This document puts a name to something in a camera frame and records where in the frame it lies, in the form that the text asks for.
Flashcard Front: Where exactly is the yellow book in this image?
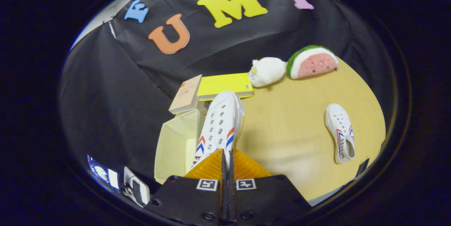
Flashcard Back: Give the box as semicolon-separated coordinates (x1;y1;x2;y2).
197;73;254;102

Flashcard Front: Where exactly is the beige book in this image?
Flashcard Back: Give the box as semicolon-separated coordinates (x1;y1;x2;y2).
168;74;203;115

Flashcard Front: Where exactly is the white plush toy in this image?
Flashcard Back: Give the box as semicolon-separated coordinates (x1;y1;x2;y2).
248;57;287;88

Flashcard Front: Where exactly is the white canvas shoe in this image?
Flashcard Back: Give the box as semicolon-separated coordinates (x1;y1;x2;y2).
325;103;356;164
190;91;245;170

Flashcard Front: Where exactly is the white and black device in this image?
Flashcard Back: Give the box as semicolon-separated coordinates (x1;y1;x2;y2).
122;166;150;208

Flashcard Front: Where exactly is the green fabric storage box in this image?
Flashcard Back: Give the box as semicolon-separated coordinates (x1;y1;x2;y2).
154;109;206;185

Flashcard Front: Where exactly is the black table clamp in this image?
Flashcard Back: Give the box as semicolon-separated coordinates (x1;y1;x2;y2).
355;158;370;178

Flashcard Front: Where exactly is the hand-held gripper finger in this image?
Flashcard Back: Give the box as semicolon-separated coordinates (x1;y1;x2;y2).
146;148;229;226
228;148;313;226

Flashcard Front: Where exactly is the watermelon slice plush toy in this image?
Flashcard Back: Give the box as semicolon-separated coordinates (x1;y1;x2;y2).
286;45;339;80

